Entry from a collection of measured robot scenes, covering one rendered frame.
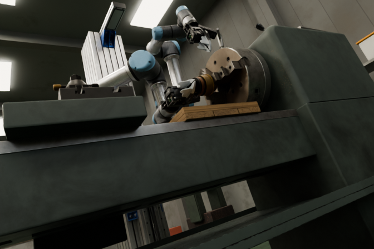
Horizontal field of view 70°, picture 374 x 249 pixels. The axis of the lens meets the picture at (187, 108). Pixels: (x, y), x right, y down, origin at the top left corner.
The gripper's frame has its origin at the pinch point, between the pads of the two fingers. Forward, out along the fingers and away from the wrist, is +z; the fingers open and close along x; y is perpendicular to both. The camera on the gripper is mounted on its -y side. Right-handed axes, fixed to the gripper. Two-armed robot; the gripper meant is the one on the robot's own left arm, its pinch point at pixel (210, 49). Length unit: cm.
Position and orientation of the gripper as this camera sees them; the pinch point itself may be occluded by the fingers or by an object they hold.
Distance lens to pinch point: 141.6
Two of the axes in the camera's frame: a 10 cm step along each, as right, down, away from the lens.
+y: -8.6, 0.7, -5.1
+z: 3.8, 7.6, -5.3
